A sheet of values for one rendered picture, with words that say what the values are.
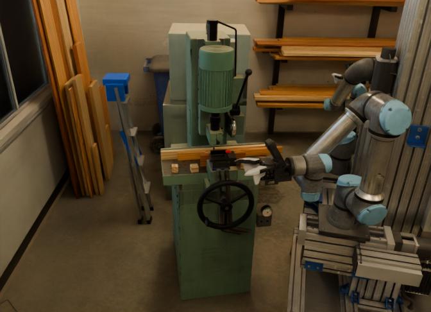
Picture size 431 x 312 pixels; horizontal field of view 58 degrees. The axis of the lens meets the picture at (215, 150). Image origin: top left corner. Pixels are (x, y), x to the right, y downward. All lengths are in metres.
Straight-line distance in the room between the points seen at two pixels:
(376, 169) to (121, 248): 1.96
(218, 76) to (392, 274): 1.18
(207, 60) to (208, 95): 0.18
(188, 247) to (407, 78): 1.42
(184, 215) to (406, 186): 1.12
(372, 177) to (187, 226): 1.05
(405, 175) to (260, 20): 2.78
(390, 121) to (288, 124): 3.31
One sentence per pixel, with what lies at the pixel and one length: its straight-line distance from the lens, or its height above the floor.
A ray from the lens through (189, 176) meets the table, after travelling 2.03.
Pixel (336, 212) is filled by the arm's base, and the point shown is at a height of 0.88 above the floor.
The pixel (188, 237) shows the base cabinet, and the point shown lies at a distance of 2.26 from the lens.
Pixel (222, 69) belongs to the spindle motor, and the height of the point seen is 1.43.
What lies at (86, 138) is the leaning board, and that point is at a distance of 3.35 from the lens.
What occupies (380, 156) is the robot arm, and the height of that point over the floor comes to 1.25.
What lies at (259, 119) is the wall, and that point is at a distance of 4.68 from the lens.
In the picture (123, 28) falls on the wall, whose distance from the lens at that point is 4.42.
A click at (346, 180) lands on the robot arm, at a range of 1.81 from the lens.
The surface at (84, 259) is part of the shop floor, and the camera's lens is 2.97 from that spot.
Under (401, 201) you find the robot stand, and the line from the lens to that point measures 2.08.
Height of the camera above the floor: 1.93
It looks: 27 degrees down
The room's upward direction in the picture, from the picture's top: 1 degrees clockwise
